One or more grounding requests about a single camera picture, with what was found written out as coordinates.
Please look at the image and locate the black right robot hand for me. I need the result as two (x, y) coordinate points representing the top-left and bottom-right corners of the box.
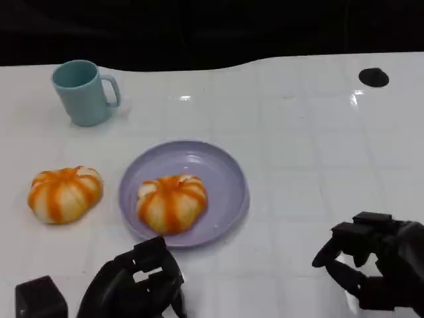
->
(311, 211), (424, 318)

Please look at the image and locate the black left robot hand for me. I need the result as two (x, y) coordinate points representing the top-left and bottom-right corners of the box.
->
(76, 235), (188, 318)

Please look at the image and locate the orange and white bread roll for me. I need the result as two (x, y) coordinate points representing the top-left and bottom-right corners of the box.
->
(135, 174), (209, 236)
(26, 166), (104, 225)

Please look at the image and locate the lilac plate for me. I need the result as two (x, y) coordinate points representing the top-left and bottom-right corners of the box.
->
(118, 140), (250, 250)

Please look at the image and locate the black table grommet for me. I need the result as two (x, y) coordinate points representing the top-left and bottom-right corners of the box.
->
(358, 67), (390, 88)

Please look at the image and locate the pale green mug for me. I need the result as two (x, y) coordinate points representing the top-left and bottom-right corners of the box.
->
(50, 59), (121, 127)

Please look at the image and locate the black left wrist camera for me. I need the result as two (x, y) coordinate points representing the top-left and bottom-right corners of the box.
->
(15, 275), (69, 318)

